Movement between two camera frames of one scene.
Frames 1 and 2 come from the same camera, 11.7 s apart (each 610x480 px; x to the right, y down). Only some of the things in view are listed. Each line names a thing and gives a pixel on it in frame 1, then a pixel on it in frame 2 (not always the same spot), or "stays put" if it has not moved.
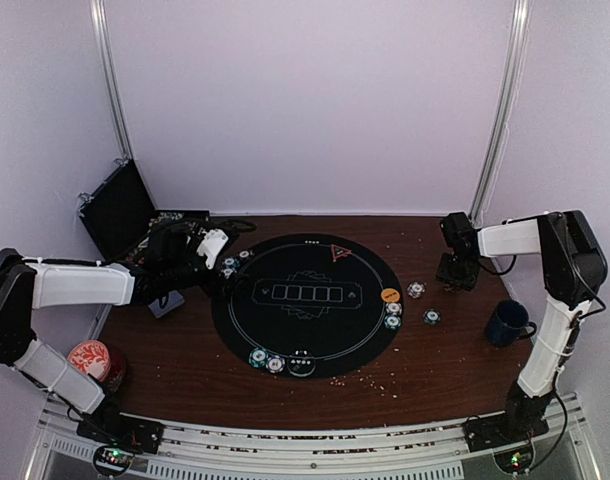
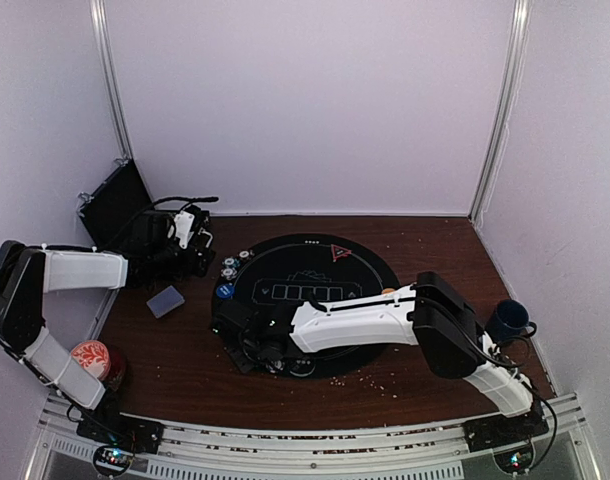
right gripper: x=443 y=273 -> x=243 y=364
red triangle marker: x=338 y=251 stays put
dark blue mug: x=509 y=322 stays put
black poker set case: x=120 y=218 stays put
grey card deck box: x=175 y=300 stays put
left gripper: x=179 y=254 -> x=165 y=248
